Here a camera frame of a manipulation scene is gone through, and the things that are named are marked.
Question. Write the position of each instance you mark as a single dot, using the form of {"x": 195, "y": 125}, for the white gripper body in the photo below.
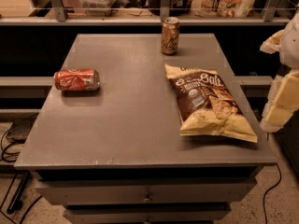
{"x": 291, "y": 44}

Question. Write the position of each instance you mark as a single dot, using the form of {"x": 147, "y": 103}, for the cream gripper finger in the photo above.
{"x": 273, "y": 43}
{"x": 282, "y": 102}

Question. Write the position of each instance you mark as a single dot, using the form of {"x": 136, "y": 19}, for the red coke can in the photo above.
{"x": 82, "y": 79}

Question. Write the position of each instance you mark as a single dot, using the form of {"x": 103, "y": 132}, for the gold soda can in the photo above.
{"x": 170, "y": 35}

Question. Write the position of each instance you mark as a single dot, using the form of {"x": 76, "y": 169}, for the snack bag on shelf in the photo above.
{"x": 222, "y": 8}

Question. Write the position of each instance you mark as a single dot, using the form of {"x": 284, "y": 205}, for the brown yellow chip bag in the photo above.
{"x": 205, "y": 105}

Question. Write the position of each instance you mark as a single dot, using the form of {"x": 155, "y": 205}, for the clear plastic container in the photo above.
{"x": 97, "y": 7}

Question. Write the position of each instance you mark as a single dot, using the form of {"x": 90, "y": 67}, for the lower drawer with knob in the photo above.
{"x": 146, "y": 214}

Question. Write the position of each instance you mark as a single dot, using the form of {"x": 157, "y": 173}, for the drawer with knob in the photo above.
{"x": 95, "y": 192}
{"x": 146, "y": 214}

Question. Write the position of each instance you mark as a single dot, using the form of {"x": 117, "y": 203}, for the upper drawer with knob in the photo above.
{"x": 95, "y": 192}

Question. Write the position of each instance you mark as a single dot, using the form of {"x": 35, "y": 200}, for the black power adapter box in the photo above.
{"x": 19, "y": 131}

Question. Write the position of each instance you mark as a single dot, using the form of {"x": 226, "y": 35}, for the grey metal shelf rail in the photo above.
{"x": 136, "y": 13}

